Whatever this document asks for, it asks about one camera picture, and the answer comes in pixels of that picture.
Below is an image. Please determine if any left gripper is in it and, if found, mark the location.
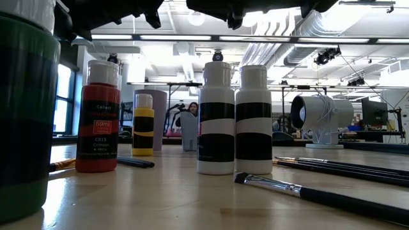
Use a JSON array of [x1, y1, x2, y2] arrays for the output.
[[62, 0, 166, 42]]

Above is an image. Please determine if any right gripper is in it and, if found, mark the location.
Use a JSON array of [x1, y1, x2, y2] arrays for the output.
[[186, 0, 339, 29]]

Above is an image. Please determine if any small yellow paint bottle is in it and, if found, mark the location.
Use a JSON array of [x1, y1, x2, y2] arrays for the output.
[[132, 93, 155, 157]]

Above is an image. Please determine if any thin silver ferrule paint brush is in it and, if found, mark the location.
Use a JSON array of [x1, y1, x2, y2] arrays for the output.
[[274, 156, 402, 176]]

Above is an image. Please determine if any small white paint bottle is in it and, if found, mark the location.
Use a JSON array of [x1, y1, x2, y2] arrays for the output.
[[196, 61, 236, 176], [235, 65, 274, 175]]

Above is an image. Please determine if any small red paint bottle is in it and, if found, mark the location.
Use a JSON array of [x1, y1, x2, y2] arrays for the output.
[[75, 59, 121, 173]]

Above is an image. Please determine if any small dark green paint bottle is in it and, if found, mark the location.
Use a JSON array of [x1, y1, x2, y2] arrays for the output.
[[0, 0, 61, 224]]

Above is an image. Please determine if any orange bristle paint brush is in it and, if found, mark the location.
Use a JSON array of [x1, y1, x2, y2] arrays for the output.
[[49, 158, 77, 173]]

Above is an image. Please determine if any flat silver ferrule paint brush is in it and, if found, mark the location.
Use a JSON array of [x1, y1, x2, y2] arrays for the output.
[[234, 171, 409, 227]]

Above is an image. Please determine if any black light bar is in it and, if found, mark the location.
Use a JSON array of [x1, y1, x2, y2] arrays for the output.
[[73, 33, 409, 45]]

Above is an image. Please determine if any person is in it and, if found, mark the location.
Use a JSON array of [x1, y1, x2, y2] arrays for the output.
[[187, 102, 199, 118]]

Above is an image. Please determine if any dark framed window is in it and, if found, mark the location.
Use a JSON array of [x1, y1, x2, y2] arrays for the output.
[[52, 62, 77, 135]]

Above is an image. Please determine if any lilac plastic cup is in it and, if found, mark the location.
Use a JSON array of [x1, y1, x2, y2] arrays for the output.
[[134, 89, 168, 151]]

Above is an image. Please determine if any grey translucent plastic bin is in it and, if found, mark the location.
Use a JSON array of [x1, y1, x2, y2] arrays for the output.
[[180, 111, 199, 151]]

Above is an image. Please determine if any dark office chair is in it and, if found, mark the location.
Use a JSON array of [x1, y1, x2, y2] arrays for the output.
[[272, 130, 295, 147]]

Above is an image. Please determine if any black computer monitor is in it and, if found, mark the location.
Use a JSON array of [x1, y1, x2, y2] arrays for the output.
[[361, 97, 389, 127]]

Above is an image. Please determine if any black monitor stand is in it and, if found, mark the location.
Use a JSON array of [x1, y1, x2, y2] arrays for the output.
[[387, 107, 406, 143]]

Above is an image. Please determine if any black ceiling camera cluster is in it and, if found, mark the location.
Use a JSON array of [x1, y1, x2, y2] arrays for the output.
[[314, 46, 342, 66]]

